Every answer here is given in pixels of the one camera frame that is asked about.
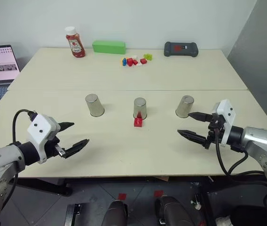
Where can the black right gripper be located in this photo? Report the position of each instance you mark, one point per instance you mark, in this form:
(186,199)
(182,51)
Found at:
(215,128)

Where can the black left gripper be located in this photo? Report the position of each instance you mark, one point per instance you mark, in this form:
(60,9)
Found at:
(52,148)

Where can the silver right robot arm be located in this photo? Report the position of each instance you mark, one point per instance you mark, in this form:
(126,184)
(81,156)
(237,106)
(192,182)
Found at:
(262,146)

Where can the silver metal cup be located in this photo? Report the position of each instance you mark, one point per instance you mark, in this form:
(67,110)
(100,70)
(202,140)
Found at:
(184,106)
(140,107)
(94,106)

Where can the large red toy brick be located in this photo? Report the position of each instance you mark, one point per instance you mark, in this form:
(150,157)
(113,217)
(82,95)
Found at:
(138,122)

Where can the black handheld controller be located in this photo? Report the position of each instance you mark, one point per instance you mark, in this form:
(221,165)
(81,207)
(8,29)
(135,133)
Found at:
(181,49)

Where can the red floor tape square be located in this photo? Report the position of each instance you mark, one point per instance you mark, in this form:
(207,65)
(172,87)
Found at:
(122,196)

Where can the green toy brick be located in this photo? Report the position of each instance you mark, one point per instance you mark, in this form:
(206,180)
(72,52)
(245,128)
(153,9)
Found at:
(148,56)

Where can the dark rounded shape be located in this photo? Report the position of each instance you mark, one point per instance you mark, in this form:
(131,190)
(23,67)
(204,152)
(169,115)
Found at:
(173,212)
(114,213)

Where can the blue toy brick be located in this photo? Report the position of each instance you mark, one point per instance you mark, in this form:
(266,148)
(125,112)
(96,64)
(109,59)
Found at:
(124,62)

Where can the red ketchup bottle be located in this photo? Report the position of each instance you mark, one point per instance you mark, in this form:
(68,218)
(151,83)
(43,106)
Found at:
(76,44)

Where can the green rectangular box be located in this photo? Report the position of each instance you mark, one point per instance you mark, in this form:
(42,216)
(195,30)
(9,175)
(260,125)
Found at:
(108,47)

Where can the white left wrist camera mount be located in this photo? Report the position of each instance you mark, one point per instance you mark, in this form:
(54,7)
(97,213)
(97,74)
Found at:
(40,128)

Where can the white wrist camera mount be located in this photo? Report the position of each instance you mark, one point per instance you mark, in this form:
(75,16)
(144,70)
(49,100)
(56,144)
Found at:
(227,113)
(40,128)

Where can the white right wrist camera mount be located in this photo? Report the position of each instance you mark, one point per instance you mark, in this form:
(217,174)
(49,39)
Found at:
(227,113)

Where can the black metal bracket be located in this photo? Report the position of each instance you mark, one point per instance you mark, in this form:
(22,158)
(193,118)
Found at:
(73,215)

